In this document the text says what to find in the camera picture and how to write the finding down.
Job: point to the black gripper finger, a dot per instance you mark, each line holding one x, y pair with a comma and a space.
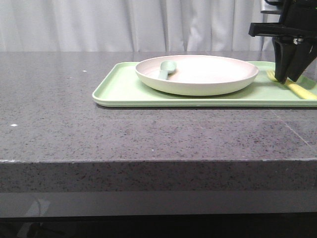
305, 53
284, 50

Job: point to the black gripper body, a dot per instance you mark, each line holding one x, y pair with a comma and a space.
297, 21

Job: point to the yellow plastic fork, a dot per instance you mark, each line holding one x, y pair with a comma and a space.
295, 88

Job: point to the beige round plate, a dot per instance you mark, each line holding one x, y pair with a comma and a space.
198, 75

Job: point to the teal green plastic spoon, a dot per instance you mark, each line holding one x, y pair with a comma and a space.
167, 67

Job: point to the light green rectangular tray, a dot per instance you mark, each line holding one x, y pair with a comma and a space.
122, 88

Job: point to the white pleated curtain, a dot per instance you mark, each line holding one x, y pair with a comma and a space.
131, 25

